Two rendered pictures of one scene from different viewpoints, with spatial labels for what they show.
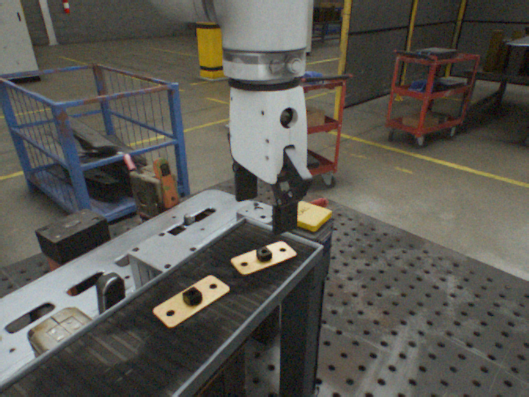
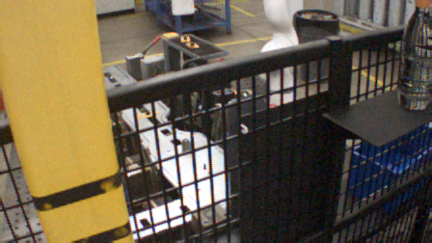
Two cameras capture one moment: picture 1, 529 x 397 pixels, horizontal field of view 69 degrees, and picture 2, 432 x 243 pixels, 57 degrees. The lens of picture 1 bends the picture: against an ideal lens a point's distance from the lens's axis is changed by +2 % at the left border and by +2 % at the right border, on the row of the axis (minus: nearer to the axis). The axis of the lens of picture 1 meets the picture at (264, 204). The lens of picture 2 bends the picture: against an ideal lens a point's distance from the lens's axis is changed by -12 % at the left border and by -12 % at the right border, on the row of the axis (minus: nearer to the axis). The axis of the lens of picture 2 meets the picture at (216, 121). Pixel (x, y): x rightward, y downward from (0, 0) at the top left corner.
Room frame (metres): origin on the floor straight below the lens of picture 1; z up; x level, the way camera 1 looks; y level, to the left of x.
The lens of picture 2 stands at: (-0.61, 1.79, 1.74)
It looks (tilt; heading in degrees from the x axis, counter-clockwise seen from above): 27 degrees down; 296
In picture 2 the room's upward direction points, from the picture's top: 3 degrees counter-clockwise
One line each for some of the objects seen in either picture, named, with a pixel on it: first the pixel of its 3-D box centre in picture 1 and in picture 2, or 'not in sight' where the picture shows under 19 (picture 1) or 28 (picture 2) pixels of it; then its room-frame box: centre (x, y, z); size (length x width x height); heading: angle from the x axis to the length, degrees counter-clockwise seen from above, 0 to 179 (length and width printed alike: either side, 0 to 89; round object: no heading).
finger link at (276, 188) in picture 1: (281, 175); not in sight; (0.38, -0.02, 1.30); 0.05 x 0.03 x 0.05; 31
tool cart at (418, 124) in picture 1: (427, 97); not in sight; (4.18, -1.77, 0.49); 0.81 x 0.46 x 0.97; 123
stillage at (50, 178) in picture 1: (95, 143); not in sight; (2.76, 1.29, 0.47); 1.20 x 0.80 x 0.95; 46
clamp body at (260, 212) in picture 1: (260, 276); (138, 87); (0.71, 0.01, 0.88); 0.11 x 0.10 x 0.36; 55
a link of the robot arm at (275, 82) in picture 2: not in sight; (278, 66); (-0.07, 0.06, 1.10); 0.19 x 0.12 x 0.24; 85
